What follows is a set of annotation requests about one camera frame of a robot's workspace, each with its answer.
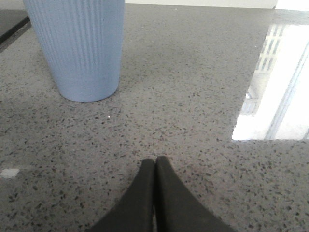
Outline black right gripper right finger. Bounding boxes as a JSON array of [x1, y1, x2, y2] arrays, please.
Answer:
[[155, 156, 234, 232]]

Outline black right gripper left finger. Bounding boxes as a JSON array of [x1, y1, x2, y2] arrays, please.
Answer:
[[90, 159, 155, 232]]

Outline light blue ribbed cup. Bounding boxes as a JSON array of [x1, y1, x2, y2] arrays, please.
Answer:
[[24, 0, 125, 102]]

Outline black glass gas stove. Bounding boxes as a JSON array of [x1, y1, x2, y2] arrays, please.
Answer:
[[0, 9, 31, 52]]

